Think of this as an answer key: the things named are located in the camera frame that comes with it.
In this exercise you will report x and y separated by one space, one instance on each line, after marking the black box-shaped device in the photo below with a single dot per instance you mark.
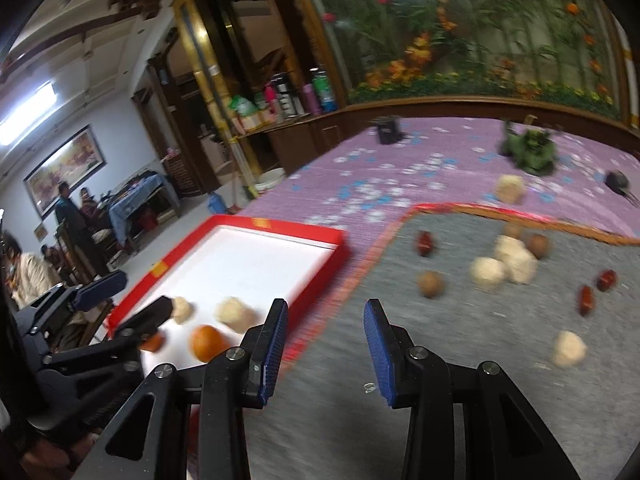
390 130

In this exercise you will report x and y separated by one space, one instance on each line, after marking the red box with white inside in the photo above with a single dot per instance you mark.
260 260

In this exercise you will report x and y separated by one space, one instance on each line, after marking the purple bottle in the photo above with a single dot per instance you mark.
310 101

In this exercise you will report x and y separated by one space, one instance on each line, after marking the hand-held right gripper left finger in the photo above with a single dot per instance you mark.
272 355

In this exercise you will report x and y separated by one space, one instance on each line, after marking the pink bottle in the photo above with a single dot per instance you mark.
270 100

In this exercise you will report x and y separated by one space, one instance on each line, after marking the white bucket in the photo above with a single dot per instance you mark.
270 181

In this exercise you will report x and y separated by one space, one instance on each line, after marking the gold framed cabinet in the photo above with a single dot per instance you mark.
210 60

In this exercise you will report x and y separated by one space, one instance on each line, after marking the blue floor bottle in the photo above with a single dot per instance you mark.
216 204

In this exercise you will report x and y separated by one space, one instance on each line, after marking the purple floral tablecloth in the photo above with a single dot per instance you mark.
400 180

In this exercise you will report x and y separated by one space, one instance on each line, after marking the ceiling light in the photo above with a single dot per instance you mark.
27 110

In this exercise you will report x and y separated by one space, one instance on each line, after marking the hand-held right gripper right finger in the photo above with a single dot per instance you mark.
380 360

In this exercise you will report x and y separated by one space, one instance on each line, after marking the small orange-red fruit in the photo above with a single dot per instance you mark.
152 342

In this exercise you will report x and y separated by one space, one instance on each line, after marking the table with blue cloth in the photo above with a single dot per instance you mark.
137 200

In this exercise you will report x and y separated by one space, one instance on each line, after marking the grey mat with red border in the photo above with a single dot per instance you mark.
475 335

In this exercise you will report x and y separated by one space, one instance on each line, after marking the orange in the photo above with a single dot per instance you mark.
207 342

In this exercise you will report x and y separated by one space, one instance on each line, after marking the small black object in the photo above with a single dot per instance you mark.
617 181

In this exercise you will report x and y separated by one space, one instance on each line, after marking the green and blue bottle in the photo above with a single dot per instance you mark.
323 91

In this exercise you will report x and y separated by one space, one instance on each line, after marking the wooden sideboard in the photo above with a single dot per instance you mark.
300 145

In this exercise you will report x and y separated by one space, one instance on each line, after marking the green leafy bunch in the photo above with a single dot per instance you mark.
530 150

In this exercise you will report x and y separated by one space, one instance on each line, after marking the green bag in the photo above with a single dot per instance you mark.
242 107

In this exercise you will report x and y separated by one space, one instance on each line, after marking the framed wall painting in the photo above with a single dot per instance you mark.
65 170

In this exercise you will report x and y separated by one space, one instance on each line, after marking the red date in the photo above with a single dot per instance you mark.
606 280
425 244
585 300

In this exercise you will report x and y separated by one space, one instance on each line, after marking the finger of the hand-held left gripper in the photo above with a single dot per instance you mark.
97 292
150 316

